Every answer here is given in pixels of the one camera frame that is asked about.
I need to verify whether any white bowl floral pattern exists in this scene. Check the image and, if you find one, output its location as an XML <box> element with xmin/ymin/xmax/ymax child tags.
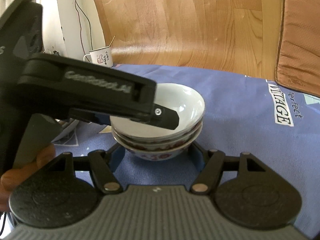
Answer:
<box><xmin>112</xmin><ymin>123</ymin><xmax>203</xmax><ymax>161</ymax></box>

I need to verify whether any person's left hand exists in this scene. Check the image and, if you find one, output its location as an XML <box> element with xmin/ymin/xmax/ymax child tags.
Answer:
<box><xmin>1</xmin><ymin>144</ymin><xmax>56</xmax><ymax>212</ymax></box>

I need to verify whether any white plate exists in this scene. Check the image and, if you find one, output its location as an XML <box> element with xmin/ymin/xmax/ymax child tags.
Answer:
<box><xmin>52</xmin><ymin>119</ymin><xmax>79</xmax><ymax>142</ymax></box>

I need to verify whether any brown seat cushion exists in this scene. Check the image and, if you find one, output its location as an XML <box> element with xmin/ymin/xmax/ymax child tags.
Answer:
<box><xmin>274</xmin><ymin>0</ymin><xmax>319</xmax><ymax>97</ymax></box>

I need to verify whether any blue printed tablecloth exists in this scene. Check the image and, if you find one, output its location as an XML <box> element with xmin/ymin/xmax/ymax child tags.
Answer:
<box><xmin>54</xmin><ymin>64</ymin><xmax>319</xmax><ymax>238</ymax></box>

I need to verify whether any white bowl red pattern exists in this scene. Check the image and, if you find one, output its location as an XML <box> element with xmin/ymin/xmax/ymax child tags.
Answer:
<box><xmin>112</xmin><ymin>120</ymin><xmax>203</xmax><ymax>144</ymax></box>

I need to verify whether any white enamel mug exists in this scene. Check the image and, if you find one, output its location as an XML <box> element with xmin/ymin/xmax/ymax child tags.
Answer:
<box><xmin>83</xmin><ymin>46</ymin><xmax>114</xmax><ymax>68</ymax></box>

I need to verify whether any white porcelain bowl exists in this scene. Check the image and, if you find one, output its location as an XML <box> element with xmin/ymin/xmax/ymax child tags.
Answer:
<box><xmin>110</xmin><ymin>83</ymin><xmax>205</xmax><ymax>140</ymax></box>

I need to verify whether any black hanging cable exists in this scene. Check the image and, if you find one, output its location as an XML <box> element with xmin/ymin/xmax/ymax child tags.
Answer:
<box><xmin>66</xmin><ymin>0</ymin><xmax>94</xmax><ymax>63</ymax></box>

